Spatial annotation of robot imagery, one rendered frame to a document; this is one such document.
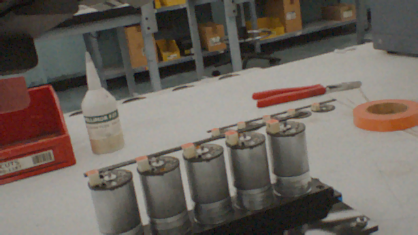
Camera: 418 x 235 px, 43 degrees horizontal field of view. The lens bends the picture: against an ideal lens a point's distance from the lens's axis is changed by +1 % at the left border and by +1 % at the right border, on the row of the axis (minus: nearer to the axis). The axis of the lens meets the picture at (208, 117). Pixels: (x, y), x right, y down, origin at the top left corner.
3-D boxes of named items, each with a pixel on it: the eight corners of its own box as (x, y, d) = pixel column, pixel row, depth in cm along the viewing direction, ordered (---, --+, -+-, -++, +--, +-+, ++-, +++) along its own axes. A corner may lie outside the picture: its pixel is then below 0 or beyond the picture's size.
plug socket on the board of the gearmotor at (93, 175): (105, 183, 28) (102, 172, 28) (89, 187, 28) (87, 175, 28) (102, 177, 29) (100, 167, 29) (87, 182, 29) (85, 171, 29)
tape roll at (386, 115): (347, 115, 52) (347, 103, 52) (410, 107, 51) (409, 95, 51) (361, 135, 46) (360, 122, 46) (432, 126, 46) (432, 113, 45)
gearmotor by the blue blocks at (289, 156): (320, 201, 33) (313, 126, 32) (287, 213, 32) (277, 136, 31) (300, 188, 35) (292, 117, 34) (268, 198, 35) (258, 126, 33)
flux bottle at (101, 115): (89, 156, 52) (66, 58, 49) (95, 144, 55) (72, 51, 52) (123, 150, 52) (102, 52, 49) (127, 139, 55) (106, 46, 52)
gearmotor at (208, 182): (241, 228, 31) (229, 150, 30) (204, 241, 31) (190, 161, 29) (225, 213, 34) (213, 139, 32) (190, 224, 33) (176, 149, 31)
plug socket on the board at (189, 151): (200, 155, 30) (198, 144, 30) (186, 158, 30) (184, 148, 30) (195, 151, 31) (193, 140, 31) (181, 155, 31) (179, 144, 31)
